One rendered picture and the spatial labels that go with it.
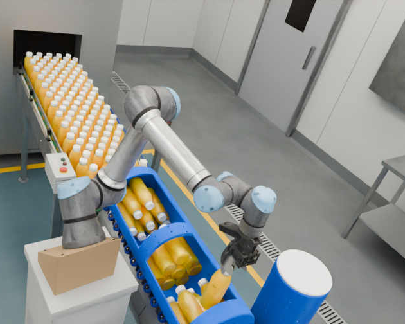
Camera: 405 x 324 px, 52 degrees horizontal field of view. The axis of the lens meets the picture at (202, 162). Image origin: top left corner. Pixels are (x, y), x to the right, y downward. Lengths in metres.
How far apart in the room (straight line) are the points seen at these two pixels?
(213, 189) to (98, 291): 0.64
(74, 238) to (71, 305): 0.22
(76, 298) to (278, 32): 4.78
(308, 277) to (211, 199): 1.06
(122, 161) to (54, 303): 0.53
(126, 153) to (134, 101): 0.26
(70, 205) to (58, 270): 0.22
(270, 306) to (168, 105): 1.18
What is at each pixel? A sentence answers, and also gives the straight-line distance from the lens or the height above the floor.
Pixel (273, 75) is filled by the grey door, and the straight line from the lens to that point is 5.80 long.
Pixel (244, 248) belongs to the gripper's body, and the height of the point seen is 1.51.
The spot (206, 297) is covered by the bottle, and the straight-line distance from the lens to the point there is 1.54.
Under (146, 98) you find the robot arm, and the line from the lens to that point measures 1.28.
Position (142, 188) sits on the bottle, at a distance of 1.97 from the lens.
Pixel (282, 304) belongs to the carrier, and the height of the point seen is 0.91.
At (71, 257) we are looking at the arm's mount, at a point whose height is 1.32.
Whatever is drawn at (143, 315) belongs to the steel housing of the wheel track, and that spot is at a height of 0.87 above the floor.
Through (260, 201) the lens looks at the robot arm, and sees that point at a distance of 1.21.
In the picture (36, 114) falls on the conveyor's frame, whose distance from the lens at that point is 2.96.
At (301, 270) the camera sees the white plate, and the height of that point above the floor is 1.04.
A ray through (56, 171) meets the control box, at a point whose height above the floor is 1.10.
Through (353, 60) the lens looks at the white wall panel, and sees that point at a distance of 5.09.
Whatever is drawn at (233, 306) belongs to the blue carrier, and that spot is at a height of 1.23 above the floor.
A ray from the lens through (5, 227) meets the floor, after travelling 3.41.
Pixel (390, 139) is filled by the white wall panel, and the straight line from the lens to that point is 4.88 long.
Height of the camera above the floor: 2.39
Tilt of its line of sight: 32 degrees down
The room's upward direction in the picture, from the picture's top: 18 degrees clockwise
